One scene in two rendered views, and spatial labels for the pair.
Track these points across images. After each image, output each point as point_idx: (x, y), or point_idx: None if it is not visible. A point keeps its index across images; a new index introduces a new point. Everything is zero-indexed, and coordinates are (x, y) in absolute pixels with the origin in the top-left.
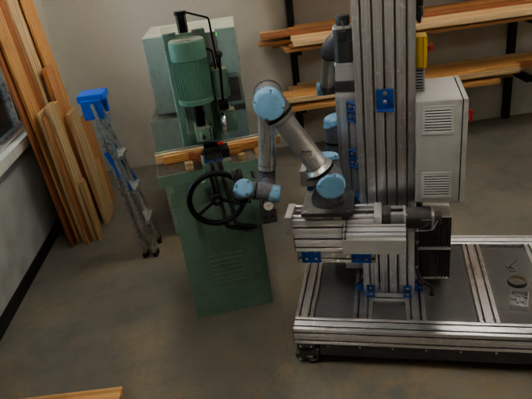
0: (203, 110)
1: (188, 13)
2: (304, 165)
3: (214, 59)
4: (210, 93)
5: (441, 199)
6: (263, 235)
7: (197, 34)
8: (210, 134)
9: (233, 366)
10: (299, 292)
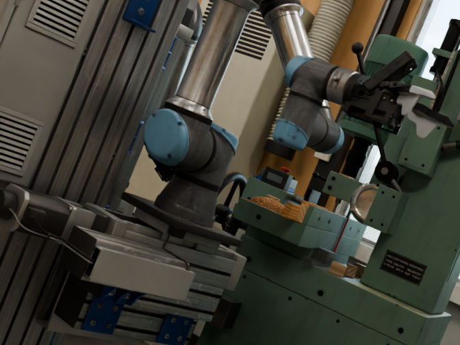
0: (352, 150)
1: (456, 22)
2: (226, 248)
3: (434, 103)
4: (350, 116)
5: None
6: (196, 343)
7: (449, 59)
8: (326, 183)
9: None
10: None
